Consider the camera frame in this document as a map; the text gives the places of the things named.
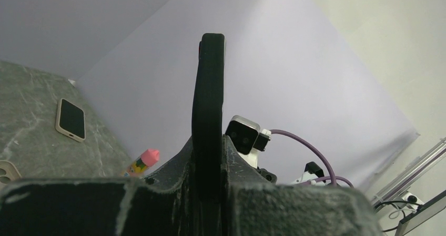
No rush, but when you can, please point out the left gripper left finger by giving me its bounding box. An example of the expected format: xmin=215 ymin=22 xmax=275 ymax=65
xmin=1 ymin=140 xmax=194 ymax=235

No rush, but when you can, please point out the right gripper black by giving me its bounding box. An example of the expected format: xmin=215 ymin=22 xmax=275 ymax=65
xmin=256 ymin=168 xmax=277 ymax=184

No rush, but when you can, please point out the aluminium frame rail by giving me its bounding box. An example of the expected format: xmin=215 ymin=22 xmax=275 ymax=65
xmin=371 ymin=138 xmax=445 ymax=205

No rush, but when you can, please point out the beige phone case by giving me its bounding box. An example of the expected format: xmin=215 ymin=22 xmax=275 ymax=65
xmin=1 ymin=160 xmax=22 ymax=188

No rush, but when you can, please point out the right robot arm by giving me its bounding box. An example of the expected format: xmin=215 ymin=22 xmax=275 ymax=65
xmin=256 ymin=161 xmax=331 ymax=186

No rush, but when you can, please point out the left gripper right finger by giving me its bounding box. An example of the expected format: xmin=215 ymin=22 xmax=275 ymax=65
xmin=221 ymin=136 xmax=382 ymax=235

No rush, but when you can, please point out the phone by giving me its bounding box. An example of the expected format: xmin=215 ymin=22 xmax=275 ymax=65
xmin=55 ymin=98 xmax=86 ymax=142
xmin=191 ymin=33 xmax=225 ymax=235

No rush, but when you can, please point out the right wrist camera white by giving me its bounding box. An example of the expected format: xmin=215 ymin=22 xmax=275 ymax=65
xmin=225 ymin=115 xmax=272 ymax=169

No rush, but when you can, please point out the phone in pink case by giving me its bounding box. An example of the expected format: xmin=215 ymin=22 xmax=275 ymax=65
xmin=55 ymin=98 xmax=86 ymax=142

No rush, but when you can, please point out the pink capped small bottle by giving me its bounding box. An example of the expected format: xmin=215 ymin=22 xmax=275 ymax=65
xmin=121 ymin=149 xmax=159 ymax=177

